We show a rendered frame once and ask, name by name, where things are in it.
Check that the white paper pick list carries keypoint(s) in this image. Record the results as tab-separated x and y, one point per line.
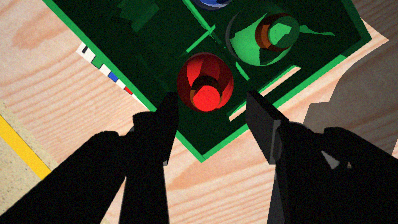
87	54

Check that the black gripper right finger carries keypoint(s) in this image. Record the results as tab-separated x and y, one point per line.
314	186

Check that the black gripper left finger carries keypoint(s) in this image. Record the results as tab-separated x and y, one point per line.
76	192

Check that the red bottle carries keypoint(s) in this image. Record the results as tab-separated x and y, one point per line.
205	83

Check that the green crate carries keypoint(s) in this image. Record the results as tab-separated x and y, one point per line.
145	43

